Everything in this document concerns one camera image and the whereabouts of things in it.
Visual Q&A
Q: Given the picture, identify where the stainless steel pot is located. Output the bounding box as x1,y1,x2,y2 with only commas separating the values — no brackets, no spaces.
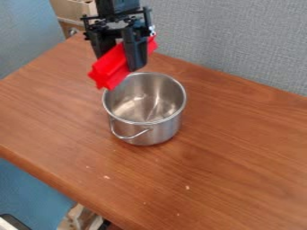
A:
102,72,187,146

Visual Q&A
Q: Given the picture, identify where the black and white device corner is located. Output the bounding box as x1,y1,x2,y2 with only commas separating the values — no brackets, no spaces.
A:
0,214,31,230

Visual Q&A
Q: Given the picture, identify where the light wooden frame under table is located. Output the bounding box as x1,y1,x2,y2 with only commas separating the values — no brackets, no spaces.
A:
57,204,107,230

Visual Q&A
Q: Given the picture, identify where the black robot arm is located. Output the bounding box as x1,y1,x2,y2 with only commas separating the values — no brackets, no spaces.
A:
81,0,157,72

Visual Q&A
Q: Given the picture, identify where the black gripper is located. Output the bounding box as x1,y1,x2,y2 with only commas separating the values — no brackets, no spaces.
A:
81,6,157,72

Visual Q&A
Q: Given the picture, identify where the red plastic block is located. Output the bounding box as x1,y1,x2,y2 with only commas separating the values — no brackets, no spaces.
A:
89,36,159,90

